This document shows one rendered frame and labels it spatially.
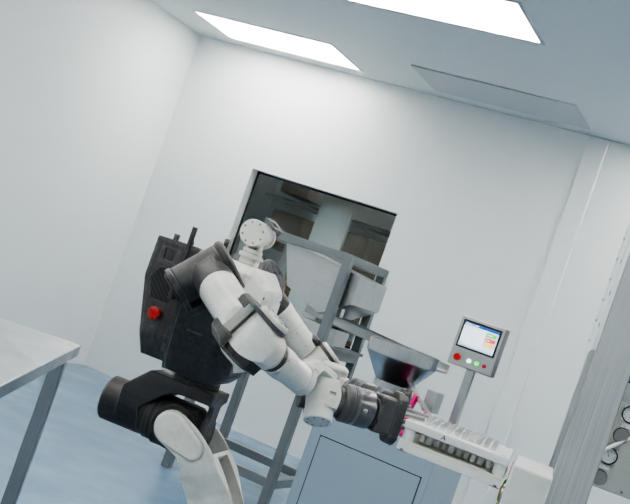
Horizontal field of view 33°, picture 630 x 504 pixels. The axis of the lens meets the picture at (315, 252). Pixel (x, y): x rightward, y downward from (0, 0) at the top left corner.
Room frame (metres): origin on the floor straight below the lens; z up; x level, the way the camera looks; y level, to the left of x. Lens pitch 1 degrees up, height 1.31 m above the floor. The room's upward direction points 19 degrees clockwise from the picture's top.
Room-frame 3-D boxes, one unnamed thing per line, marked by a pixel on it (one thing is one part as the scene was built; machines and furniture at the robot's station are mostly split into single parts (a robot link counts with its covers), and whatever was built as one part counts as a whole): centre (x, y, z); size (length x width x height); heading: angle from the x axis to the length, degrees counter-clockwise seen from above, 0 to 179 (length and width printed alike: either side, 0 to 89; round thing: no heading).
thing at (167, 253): (2.67, 0.21, 1.15); 0.34 x 0.30 x 0.36; 167
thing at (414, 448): (2.51, -0.47, 1.02); 0.24 x 0.24 x 0.02; 76
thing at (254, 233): (2.65, 0.15, 1.36); 0.10 x 0.07 x 0.09; 167
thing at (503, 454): (2.51, -0.47, 1.07); 0.25 x 0.24 x 0.02; 166
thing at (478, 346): (5.25, -0.91, 1.07); 0.23 x 0.10 x 0.62; 65
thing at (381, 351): (5.27, -0.64, 0.95); 0.49 x 0.36 x 0.38; 65
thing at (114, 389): (2.68, 0.23, 0.89); 0.28 x 0.13 x 0.18; 77
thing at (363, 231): (8.35, 0.06, 1.43); 1.32 x 0.01 x 1.11; 65
